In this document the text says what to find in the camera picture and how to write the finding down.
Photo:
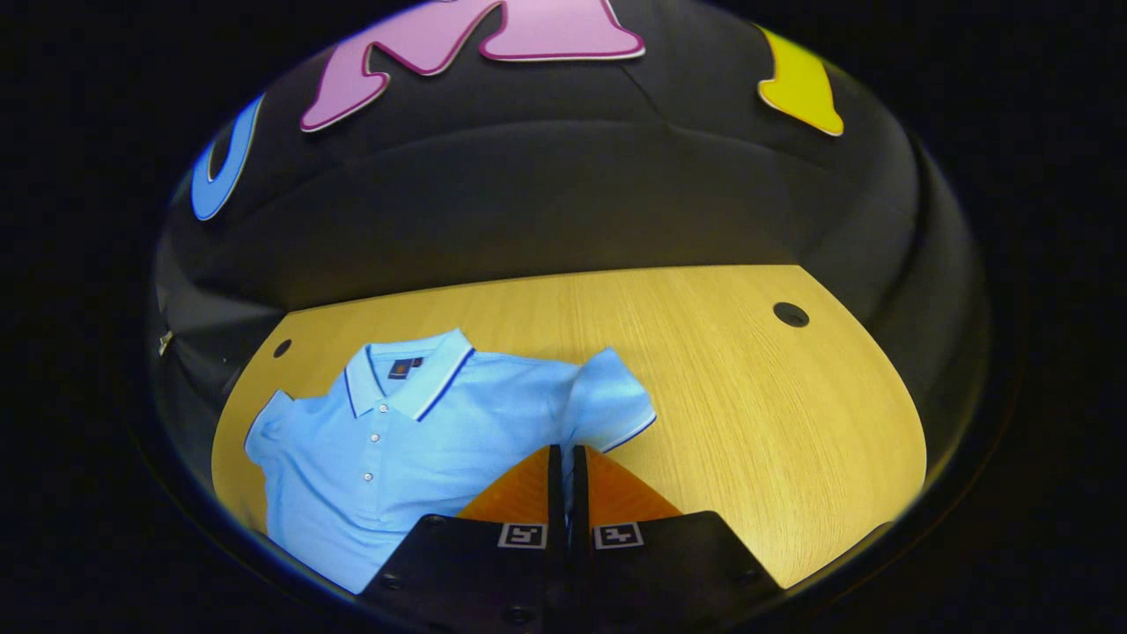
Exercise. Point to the light blue T-shirt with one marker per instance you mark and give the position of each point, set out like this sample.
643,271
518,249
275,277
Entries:
423,458

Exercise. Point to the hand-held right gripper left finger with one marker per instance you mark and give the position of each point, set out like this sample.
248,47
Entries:
556,493

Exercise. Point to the black backdrop cloth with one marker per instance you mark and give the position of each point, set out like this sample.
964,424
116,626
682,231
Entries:
563,176

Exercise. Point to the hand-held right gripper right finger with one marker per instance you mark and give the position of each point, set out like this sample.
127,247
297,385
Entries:
578,493

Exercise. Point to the silver cloth clip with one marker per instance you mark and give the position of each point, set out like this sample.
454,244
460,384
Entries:
165,342

